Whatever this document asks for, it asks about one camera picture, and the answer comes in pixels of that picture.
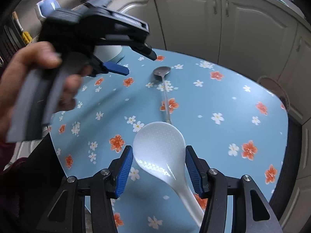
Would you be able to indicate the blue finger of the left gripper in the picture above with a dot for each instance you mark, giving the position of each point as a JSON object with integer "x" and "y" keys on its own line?
{"x": 100, "y": 67}
{"x": 143, "y": 49}

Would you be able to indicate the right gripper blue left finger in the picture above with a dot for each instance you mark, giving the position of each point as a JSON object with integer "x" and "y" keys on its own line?
{"x": 119, "y": 172}

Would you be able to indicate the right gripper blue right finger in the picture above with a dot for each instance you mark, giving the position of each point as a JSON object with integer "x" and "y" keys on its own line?
{"x": 198, "y": 172}

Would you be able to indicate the white plastic rice paddle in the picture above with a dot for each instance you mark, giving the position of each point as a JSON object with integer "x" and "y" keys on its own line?
{"x": 160, "y": 149}

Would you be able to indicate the person's left hand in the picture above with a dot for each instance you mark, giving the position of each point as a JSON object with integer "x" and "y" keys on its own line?
{"x": 35, "y": 55}

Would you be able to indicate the light blue steel utensil jar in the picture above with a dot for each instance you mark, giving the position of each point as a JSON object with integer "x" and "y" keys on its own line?
{"x": 109, "y": 53}

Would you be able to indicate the blue floral table mat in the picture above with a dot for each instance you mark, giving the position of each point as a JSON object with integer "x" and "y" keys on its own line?
{"x": 234, "y": 124}

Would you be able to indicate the woven basket on floor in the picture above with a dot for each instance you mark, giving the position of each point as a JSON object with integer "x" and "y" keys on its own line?
{"x": 275, "y": 88}

